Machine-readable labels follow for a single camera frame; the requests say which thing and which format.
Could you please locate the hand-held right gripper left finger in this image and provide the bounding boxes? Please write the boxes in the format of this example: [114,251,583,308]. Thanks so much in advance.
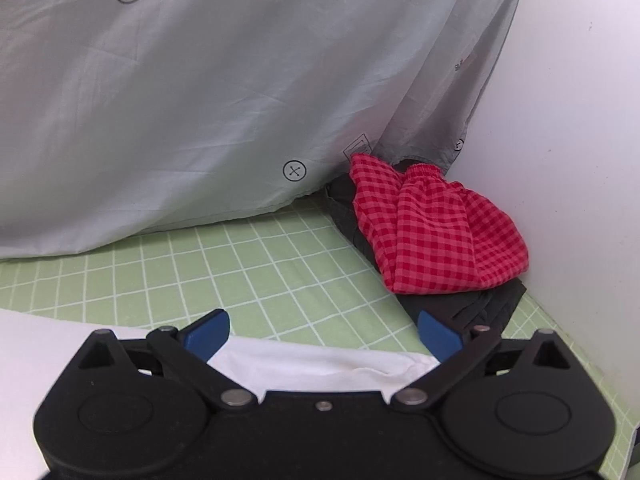
[75,309,259,411]

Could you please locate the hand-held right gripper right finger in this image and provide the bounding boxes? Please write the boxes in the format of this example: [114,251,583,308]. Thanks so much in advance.
[390,309,573,411]

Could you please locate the white garment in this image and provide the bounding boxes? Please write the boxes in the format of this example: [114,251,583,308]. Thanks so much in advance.
[0,310,443,480]

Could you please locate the black garment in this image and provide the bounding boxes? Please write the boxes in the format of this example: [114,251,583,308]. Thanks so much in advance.
[325,160,528,341]

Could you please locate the green grid mat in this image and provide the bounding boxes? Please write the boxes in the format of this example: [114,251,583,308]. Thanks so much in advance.
[0,195,640,480]

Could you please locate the red checked shorts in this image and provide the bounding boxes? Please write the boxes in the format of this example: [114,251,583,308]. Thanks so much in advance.
[348,152,530,295]

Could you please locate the grey carrot-print sheet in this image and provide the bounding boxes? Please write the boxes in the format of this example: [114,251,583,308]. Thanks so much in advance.
[0,0,526,261]

